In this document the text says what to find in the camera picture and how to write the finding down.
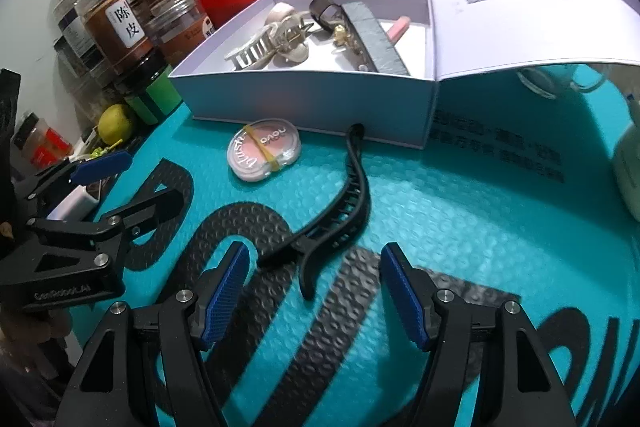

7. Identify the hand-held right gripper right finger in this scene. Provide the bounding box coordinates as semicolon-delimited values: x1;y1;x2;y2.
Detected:
380;242;581;427

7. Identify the green jar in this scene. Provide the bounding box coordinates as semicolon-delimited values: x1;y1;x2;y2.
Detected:
125;74;183;125

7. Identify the grey rectangular barrette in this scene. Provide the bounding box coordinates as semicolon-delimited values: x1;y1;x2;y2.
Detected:
340;2;410;78

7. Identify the teal bubble mat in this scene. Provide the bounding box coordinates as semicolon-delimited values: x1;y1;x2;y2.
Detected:
85;64;640;427

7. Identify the pink blush compact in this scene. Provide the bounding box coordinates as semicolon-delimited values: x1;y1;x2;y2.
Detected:
229;119;302;182

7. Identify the short silver-lid jar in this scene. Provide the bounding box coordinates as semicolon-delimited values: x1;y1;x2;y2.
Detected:
145;0;216;68

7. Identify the blue-labelled silver-lid jar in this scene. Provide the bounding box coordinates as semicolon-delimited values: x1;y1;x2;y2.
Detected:
52;0;103;72

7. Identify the dark translucent hair clip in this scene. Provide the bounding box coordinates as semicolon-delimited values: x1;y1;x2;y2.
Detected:
308;0;346;35

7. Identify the black banana hair clip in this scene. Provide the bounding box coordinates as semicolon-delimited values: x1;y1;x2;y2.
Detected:
257;123;372;300

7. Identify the white-labelled jar of orange peel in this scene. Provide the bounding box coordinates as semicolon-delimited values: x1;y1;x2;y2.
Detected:
75;0;155;75

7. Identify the white lidded gift box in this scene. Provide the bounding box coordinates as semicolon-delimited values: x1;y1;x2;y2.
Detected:
167;0;640;151

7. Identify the gold hair clip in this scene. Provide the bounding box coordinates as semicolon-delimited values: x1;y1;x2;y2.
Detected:
330;24;368;58

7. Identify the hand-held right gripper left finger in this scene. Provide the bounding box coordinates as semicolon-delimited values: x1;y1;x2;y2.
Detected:
52;241;251;427

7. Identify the black-lid dark jar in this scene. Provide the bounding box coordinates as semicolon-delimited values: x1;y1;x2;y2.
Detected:
114;54;171;95

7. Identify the yellow citrus fruit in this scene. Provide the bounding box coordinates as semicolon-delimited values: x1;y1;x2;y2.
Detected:
97;103;137;146

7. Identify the white power bank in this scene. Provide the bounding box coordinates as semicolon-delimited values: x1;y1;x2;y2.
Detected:
45;184;103;223

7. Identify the person's left hand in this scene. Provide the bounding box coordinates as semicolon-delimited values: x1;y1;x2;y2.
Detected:
0;309;76;380

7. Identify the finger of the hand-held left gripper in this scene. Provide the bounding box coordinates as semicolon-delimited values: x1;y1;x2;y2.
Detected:
25;150;132;204
27;185;183;275

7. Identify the red-labelled seasoning bottle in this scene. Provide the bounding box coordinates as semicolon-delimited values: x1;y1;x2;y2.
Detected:
12;112;71;170

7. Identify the beige hair claw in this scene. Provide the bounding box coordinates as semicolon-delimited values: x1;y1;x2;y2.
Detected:
264;3;315;66

